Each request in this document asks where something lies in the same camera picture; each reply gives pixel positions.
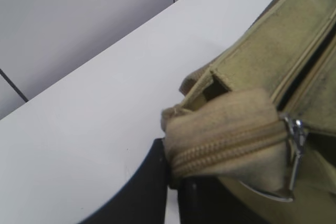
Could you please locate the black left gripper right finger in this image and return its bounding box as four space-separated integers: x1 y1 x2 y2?
177 175 336 224

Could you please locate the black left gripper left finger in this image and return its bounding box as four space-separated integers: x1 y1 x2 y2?
82 138 169 224

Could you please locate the yellow canvas tote bag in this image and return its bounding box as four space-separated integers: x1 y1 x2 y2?
160 0 336 224

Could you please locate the silver metal zipper pull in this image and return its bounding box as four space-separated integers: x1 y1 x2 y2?
267 114 307 202

